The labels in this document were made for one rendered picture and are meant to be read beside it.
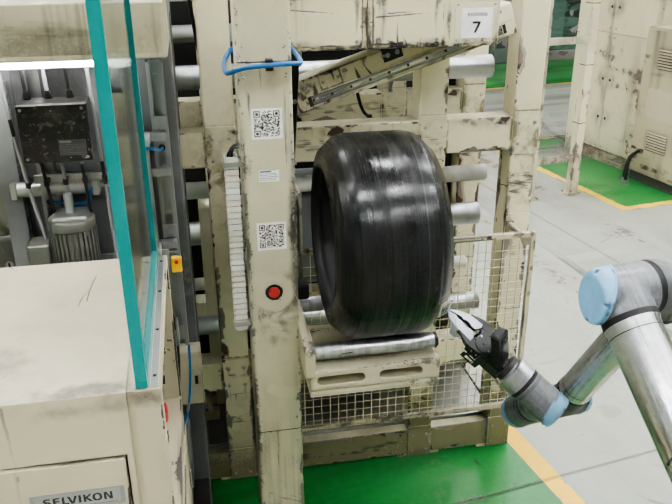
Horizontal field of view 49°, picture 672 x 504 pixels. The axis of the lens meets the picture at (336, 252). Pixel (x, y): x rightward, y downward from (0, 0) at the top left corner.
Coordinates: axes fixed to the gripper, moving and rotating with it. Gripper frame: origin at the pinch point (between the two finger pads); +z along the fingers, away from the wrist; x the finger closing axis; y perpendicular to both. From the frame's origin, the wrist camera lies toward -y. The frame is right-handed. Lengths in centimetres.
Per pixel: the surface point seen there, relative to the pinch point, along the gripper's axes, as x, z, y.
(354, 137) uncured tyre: 11, 49, -12
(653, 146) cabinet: 414, -57, 239
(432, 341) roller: -1.3, -1.8, 15.0
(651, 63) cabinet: 443, -11, 203
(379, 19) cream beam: 40, 67, -22
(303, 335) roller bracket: -23.9, 24.8, 19.9
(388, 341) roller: -9.5, 7.1, 16.9
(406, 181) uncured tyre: 6.0, 30.4, -19.7
